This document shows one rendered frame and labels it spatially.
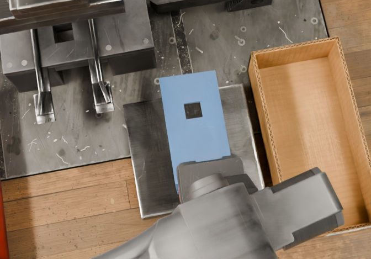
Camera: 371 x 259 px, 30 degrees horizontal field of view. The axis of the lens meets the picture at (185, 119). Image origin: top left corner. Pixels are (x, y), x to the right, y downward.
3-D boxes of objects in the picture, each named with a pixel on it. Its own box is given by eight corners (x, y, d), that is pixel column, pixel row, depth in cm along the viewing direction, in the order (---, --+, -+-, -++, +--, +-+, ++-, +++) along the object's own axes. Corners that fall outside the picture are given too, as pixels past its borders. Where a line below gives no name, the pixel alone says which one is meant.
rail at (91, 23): (100, 87, 92) (97, 81, 89) (86, -4, 95) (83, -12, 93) (105, 86, 92) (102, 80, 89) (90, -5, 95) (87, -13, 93)
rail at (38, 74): (42, 98, 91) (38, 91, 89) (30, 6, 95) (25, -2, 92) (47, 96, 91) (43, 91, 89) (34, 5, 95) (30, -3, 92)
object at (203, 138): (177, 200, 80) (177, 194, 78) (159, 79, 85) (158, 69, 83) (237, 190, 81) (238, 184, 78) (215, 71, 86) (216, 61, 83)
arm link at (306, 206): (304, 154, 66) (316, 126, 54) (345, 237, 64) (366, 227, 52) (193, 203, 66) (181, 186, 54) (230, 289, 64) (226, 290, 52)
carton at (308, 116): (284, 244, 93) (292, 238, 86) (246, 70, 100) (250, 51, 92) (377, 226, 94) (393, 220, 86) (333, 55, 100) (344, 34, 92)
